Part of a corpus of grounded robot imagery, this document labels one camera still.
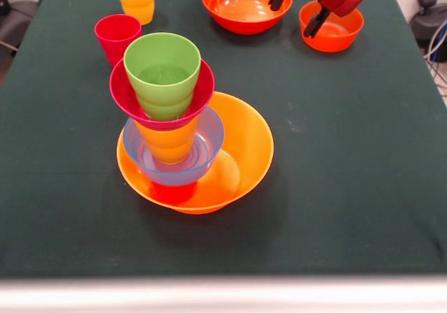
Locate orange cup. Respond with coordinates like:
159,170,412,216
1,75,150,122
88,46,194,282
134,113,200,166

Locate tangle of cables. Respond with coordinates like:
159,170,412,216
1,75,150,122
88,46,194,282
424,19,447,80

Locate small red-orange bowl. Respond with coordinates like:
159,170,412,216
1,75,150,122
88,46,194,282
298,1,365,53

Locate red-orange cup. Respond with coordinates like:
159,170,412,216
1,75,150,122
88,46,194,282
150,180,198,205

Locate dark green tablecloth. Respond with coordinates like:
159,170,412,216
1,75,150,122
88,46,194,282
0,0,447,279

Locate light blue bowl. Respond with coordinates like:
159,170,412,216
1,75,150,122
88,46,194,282
122,105,225,187

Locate green cup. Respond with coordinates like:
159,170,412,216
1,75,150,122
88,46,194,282
123,32,203,121

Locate yellow cup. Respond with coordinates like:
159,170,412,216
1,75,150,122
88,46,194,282
113,0,156,26

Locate pink-red bowl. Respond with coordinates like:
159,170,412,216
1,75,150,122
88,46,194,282
109,57,216,131

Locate large red-orange bowl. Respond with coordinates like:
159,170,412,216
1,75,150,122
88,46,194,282
201,0,293,36

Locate pink-red cup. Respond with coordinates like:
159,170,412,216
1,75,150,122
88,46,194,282
94,14,143,68

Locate large orange bowl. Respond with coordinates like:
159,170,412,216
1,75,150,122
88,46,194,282
116,91,275,215

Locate dark grey pedestal base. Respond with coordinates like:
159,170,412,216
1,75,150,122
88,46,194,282
408,0,447,45
0,0,39,54

